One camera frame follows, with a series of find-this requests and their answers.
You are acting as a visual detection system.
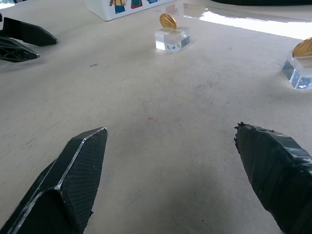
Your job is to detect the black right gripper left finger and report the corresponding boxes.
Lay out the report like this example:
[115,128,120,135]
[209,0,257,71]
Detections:
[0,127,108,234]

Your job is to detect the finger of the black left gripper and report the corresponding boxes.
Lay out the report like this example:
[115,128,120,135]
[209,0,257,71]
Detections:
[0,36,40,63]
[1,17,59,47]

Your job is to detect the taped black right gripper right finger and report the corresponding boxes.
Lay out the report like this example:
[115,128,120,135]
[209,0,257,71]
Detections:
[234,121,312,234]

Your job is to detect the white box with cartoon figures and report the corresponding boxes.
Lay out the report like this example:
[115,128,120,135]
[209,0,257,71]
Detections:
[86,0,172,22]

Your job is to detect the clear acrylic block stand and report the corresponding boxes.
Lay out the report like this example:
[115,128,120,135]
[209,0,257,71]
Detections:
[155,27,191,53]
[282,50,312,90]

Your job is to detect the gold coin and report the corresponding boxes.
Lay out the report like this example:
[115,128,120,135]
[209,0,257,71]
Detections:
[159,13,178,31]
[292,37,312,59]

